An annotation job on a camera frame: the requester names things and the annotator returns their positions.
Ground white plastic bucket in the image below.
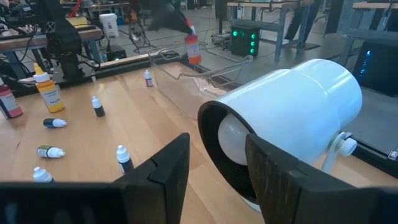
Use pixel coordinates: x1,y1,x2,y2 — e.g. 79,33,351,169
98,12,120,39

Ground person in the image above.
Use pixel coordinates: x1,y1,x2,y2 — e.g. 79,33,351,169
284,0,323,49

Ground small black box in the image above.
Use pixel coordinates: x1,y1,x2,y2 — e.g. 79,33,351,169
105,44,127,62

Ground small green dropper bottle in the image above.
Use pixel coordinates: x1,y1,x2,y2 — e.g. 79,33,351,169
36,144,66,159

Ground black computer tower green lights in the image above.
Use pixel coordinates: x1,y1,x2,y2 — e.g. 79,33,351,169
230,25,261,58

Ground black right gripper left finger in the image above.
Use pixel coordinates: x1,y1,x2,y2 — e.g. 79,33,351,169
0,133,191,224

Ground small blue dropper bottle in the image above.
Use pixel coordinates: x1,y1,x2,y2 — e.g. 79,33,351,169
43,118,68,129

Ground small dark dropper bottle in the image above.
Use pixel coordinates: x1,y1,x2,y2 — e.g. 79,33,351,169
91,95,106,118
116,144,135,174

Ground large yellow food coloring bottle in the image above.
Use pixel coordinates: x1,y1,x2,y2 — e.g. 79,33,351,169
33,63,65,113

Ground large orange food coloring bottle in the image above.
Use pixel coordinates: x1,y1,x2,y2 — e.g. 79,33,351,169
185,26,202,65

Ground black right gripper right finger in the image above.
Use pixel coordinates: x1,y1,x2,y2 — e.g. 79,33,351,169
244,133,398,224

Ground large red food coloring bottle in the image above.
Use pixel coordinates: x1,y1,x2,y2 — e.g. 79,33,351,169
0,77,24,120

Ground small purple dropper bottle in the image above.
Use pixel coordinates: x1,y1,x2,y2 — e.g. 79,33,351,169
32,166,55,184

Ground small red dropper bottle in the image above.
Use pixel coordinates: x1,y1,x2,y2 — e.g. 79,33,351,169
144,69,154,88

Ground black computer blue lights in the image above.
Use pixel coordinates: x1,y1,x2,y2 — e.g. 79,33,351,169
353,40,398,98

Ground grey metal table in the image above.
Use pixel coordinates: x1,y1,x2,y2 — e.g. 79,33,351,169
226,0,315,62
338,1,398,66

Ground wooden workbench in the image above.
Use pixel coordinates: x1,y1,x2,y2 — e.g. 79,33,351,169
0,24,104,80

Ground clear plastic bin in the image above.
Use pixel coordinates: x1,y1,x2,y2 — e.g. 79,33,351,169
148,43,254,121

